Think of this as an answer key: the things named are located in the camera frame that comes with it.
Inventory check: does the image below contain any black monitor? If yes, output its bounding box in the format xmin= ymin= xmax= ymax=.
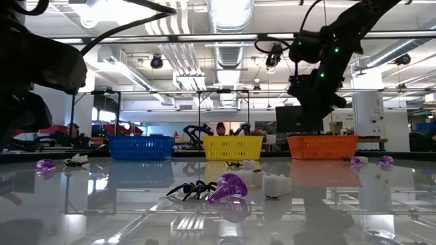
xmin=275 ymin=105 xmax=324 ymax=134

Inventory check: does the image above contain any orange plastic basket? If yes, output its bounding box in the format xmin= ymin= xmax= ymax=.
xmin=286 ymin=135 xmax=360 ymax=161

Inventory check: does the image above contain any black ceiling spotlight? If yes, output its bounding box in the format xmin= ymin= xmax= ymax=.
xmin=264 ymin=43 xmax=284 ymax=74
xmin=394 ymin=53 xmax=412 ymax=66
xmin=150 ymin=54 xmax=164 ymax=71

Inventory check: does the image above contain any wooden background table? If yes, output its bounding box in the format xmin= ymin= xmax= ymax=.
xmin=357 ymin=137 xmax=389 ymax=151

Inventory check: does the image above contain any yellow plastic basket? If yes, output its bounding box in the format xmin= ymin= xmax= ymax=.
xmin=202 ymin=135 xmax=264 ymax=161

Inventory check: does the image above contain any dark office chair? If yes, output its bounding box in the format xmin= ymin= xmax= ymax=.
xmin=408 ymin=131 xmax=432 ymax=152

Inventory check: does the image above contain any rig crossbar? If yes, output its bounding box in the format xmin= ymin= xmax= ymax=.
xmin=44 ymin=32 xmax=436 ymax=44

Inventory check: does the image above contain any blue plastic basket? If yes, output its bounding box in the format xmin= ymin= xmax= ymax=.
xmin=108 ymin=135 xmax=175 ymax=161

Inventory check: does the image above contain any black background rig frame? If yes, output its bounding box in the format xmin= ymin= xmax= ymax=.
xmin=69 ymin=88 xmax=251 ymax=137

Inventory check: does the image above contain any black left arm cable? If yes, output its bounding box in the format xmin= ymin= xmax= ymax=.
xmin=80 ymin=0 xmax=178 ymax=57

